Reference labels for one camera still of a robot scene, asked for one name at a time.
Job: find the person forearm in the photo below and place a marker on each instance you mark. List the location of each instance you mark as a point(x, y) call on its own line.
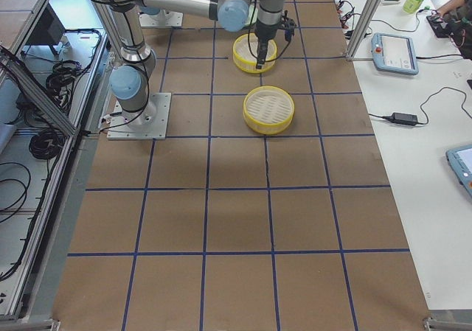
point(450, 6)

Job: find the black power adapter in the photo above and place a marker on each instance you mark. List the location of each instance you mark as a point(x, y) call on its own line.
point(402, 119)

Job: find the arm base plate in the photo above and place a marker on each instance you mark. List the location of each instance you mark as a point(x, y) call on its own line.
point(164, 19)
point(151, 124)

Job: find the aluminium frame post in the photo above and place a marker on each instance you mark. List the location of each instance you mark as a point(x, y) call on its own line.
point(360, 29)

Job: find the yellow steamer basket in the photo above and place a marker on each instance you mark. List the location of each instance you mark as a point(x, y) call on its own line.
point(244, 54)
point(268, 110)

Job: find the blue teach pendant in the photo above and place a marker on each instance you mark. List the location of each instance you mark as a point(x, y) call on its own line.
point(459, 160)
point(394, 53)

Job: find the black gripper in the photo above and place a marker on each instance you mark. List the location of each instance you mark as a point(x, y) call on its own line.
point(265, 32)

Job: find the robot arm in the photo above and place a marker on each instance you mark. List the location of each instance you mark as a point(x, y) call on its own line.
point(232, 15)

